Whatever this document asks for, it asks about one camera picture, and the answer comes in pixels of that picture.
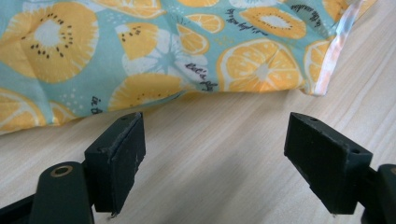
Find clear patterned plastic bag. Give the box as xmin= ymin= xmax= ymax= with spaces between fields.
xmin=0 ymin=0 xmax=379 ymax=136

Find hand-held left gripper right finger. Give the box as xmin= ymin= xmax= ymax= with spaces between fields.
xmin=283 ymin=111 xmax=374 ymax=216

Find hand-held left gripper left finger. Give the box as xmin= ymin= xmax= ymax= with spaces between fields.
xmin=83 ymin=111 xmax=147 ymax=217

